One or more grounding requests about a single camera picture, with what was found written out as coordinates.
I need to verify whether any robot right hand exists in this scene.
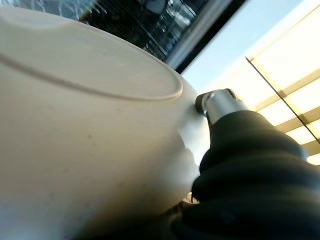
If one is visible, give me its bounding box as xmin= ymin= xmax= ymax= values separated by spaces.
xmin=169 ymin=88 xmax=320 ymax=240

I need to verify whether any cream plate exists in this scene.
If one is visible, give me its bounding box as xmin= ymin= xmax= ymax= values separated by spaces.
xmin=0 ymin=6 xmax=209 ymax=240

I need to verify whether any black dishwasher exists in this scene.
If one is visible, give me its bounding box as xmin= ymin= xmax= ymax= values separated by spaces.
xmin=79 ymin=0 xmax=247 ymax=75

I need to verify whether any dishwasher wire rack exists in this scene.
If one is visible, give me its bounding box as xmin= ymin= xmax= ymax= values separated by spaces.
xmin=79 ymin=0 xmax=208 ymax=61

